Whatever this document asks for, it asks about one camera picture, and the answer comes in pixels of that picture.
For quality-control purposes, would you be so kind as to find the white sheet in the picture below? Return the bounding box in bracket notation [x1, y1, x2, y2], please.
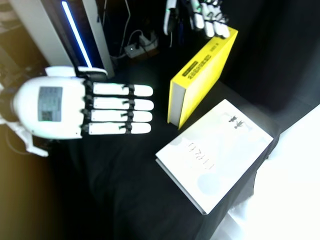
[219, 103, 320, 240]

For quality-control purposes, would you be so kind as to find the white cable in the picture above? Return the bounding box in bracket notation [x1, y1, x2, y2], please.
[109, 0, 133, 60]

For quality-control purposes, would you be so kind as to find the black table cloth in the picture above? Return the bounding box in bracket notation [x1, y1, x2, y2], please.
[47, 0, 320, 240]

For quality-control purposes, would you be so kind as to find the white tower with blue light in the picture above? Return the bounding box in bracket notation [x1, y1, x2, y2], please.
[9, 0, 116, 79]

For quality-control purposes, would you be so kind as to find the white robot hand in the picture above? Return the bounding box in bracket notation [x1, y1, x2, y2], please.
[13, 65, 155, 140]
[163, 0, 231, 40]

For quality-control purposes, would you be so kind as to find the white power strip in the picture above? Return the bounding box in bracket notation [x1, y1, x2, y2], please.
[138, 30, 160, 49]

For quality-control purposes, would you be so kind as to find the thick yellow book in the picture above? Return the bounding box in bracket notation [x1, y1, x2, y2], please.
[167, 26, 239, 131]

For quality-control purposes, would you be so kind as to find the white hardcover book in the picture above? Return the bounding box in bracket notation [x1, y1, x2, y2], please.
[154, 98, 275, 216]

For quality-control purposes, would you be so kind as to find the grey power adapter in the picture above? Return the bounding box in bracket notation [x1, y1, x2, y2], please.
[124, 42, 146, 59]

